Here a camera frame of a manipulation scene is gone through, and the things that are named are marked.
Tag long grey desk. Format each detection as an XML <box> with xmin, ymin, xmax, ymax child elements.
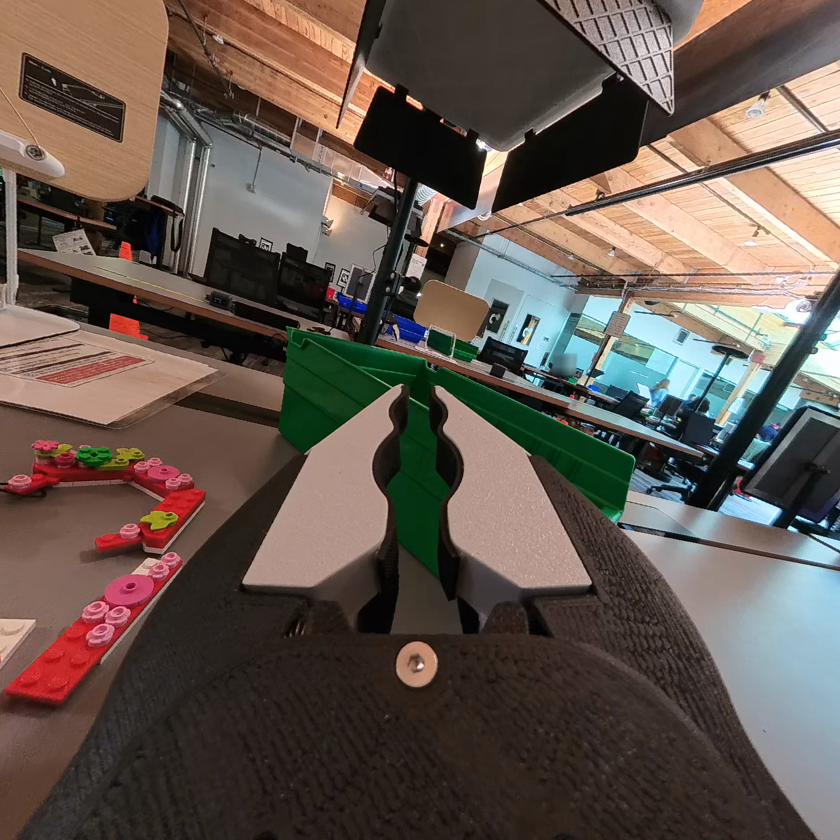
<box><xmin>16</xmin><ymin>249</ymin><xmax>342</xmax><ymax>342</ymax></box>

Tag grey framed monitor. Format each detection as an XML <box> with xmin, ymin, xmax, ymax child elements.
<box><xmin>742</xmin><ymin>405</ymin><xmax>840</xmax><ymax>526</ymax></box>

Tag small green bin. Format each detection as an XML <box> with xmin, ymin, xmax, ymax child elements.
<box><xmin>427</xmin><ymin>326</ymin><xmax>480</xmax><ymax>363</ymax></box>

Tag grey studio light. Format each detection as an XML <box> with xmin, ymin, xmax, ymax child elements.
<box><xmin>336</xmin><ymin>0</ymin><xmax>706</xmax><ymax>214</ymax></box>

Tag straight red lego strip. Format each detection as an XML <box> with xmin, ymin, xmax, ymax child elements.
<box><xmin>5</xmin><ymin>553</ymin><xmax>183</xmax><ymax>706</ymax></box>

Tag black diagonal pole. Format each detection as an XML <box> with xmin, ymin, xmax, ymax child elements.
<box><xmin>686</xmin><ymin>269</ymin><xmax>840</xmax><ymax>509</ymax></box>

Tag small wooden board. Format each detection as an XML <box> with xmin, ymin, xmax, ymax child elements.
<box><xmin>413</xmin><ymin>280</ymin><xmax>490</xmax><ymax>342</ymax></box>

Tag wooden board with black label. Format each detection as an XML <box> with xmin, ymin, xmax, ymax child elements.
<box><xmin>0</xmin><ymin>0</ymin><xmax>169</xmax><ymax>201</ymax></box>

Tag curved red lego assembly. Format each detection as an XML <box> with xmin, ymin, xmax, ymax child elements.
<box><xmin>0</xmin><ymin>438</ymin><xmax>206</xmax><ymax>553</ymax></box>

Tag black thin rod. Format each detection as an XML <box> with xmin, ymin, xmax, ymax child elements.
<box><xmin>564</xmin><ymin>130</ymin><xmax>840</xmax><ymax>217</ymax></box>

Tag white lego plate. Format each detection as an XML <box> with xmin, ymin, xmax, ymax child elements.
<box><xmin>0</xmin><ymin>617</ymin><xmax>37</xmax><ymax>670</ymax></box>

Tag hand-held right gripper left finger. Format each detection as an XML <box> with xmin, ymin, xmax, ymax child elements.
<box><xmin>241</xmin><ymin>384</ymin><xmax>411</xmax><ymax>634</ymax></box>

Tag white stand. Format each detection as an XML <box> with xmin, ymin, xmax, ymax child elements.
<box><xmin>0</xmin><ymin>128</ymin><xmax>80</xmax><ymax>349</ymax></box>

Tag black office chair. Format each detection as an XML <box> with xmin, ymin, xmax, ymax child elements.
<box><xmin>478</xmin><ymin>338</ymin><xmax>529</xmax><ymax>376</ymax></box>

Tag black monitor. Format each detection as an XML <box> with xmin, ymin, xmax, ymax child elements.
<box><xmin>279</xmin><ymin>252</ymin><xmax>332</xmax><ymax>317</ymax></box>
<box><xmin>205</xmin><ymin>228</ymin><xmax>282</xmax><ymax>306</ymax></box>

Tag black light stand pole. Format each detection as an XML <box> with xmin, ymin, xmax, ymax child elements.
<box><xmin>354</xmin><ymin>177</ymin><xmax>421</xmax><ymax>345</ymax></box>

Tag green plastic bin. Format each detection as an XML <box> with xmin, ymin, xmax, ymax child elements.
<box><xmin>278</xmin><ymin>327</ymin><xmax>636</xmax><ymax>578</ymax></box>

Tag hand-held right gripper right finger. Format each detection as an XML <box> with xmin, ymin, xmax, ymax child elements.
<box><xmin>428</xmin><ymin>385</ymin><xmax>593</xmax><ymax>632</ymax></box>

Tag laminated instruction sheet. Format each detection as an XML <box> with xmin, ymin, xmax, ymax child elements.
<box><xmin>0</xmin><ymin>328</ymin><xmax>219</xmax><ymax>429</ymax></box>

